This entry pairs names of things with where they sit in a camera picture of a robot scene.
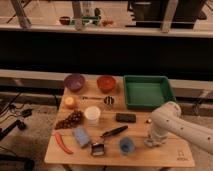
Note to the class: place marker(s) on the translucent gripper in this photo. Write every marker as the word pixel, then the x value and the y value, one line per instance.
pixel 156 139

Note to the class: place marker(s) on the light blue towel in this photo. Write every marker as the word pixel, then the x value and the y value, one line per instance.
pixel 149 142

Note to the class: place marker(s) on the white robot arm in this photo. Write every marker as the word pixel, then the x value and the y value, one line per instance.
pixel 166 118

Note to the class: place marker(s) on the blue small cup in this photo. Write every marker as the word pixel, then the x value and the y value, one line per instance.
pixel 126 146

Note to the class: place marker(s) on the black sponge block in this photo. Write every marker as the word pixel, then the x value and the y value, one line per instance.
pixel 128 118

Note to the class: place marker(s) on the green plastic tray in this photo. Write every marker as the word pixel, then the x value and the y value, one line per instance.
pixel 146 92

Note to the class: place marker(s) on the metal measuring spoon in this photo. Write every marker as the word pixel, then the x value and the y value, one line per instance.
pixel 108 100

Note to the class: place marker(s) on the wooden table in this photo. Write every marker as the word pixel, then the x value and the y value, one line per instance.
pixel 174 153

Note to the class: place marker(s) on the white plastic cup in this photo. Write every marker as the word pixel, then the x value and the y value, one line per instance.
pixel 92 115

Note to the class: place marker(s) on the orange bowl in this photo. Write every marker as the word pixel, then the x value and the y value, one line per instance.
pixel 106 83

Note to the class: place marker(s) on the blue folded cloth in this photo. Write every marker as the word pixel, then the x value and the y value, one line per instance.
pixel 81 136

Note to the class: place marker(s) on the dark grape bunch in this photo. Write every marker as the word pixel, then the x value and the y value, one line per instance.
pixel 70 121

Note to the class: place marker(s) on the orange round fruit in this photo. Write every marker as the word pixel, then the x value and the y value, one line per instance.
pixel 70 102

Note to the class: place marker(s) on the purple bowl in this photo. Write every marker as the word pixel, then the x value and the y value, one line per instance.
pixel 74 82

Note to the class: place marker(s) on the red chili pepper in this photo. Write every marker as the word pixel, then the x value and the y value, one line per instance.
pixel 61 144

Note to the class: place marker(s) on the black handled knife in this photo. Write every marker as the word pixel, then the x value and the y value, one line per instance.
pixel 114 131

